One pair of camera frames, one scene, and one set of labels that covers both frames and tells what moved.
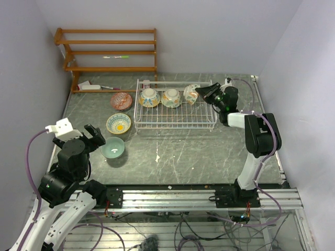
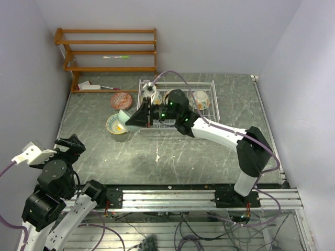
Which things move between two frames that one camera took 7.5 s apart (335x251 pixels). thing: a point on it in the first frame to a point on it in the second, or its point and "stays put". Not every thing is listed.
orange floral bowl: x=190 y=94 to x=202 y=99
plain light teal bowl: x=114 y=147 to x=122 y=118
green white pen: x=116 y=57 stays put
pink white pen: x=114 y=88 stays put
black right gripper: x=203 y=91 to x=140 y=117
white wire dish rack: x=172 y=104 stays put
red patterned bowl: x=121 y=101 stays put
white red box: x=86 y=86 stays put
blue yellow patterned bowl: x=118 y=123 stays put
